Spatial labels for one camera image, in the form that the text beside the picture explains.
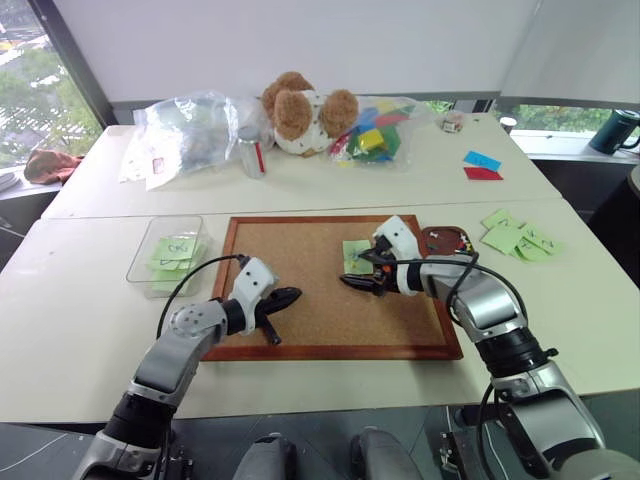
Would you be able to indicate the blue paper card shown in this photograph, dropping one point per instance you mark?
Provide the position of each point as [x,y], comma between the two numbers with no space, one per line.
[482,160]

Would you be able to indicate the large clear plastic bag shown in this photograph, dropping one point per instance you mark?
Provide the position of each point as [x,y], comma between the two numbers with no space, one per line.
[195,130]

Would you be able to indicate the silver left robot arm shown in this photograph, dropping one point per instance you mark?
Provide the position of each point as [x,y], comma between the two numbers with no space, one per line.
[170,350]

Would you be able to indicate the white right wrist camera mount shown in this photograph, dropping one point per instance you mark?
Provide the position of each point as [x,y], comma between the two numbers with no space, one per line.
[400,235]

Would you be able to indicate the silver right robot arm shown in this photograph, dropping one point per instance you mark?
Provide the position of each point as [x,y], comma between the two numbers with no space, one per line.
[505,315]

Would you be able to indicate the black window frame post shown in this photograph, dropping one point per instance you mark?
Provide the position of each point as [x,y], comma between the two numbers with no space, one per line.
[75,60]

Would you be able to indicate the dark green mug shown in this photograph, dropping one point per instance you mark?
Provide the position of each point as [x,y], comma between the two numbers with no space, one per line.
[612,131]

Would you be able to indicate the silver can with red label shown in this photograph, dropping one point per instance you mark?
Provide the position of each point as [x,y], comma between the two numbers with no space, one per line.
[251,152]

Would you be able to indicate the plastic bag of coloured blocks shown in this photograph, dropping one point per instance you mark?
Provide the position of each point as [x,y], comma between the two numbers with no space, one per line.
[380,135]

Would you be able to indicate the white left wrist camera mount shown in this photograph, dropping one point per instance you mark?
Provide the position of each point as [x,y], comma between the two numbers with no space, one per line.
[252,280]

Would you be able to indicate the red paper card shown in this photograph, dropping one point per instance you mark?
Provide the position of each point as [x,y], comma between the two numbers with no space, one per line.
[482,174]

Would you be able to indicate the brown and white plush toy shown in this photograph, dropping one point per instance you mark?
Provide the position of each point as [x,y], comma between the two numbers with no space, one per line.
[300,115]

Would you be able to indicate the dark rounded shape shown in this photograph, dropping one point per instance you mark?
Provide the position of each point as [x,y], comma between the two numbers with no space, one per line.
[265,457]
[385,455]

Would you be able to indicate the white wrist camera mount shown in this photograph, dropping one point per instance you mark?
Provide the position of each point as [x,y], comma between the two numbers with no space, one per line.
[400,235]
[252,280]

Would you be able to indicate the white paper cup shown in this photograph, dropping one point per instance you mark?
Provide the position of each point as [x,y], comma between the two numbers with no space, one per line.
[508,125]

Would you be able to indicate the white plate stack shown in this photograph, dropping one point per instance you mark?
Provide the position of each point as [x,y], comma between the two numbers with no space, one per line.
[10,181]

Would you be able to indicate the clear plastic box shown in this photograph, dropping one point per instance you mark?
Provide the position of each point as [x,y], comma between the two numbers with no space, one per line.
[145,280]

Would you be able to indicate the small clear pushpin jar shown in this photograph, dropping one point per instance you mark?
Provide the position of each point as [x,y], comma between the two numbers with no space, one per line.
[452,123]

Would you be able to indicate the wood-framed cork board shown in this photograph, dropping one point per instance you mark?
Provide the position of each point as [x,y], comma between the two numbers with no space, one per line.
[310,270]

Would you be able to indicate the green sticky note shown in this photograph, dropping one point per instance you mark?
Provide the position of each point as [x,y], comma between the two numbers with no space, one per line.
[527,255]
[172,248]
[542,240]
[495,220]
[350,265]
[167,265]
[500,241]
[515,226]

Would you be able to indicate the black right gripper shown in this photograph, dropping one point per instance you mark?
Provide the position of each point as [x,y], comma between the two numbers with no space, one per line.
[387,275]

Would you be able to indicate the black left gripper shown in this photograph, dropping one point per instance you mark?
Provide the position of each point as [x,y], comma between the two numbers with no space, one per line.
[267,307]

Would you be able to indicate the brown crumpled cloth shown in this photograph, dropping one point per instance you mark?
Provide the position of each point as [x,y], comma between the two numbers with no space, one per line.
[50,165]

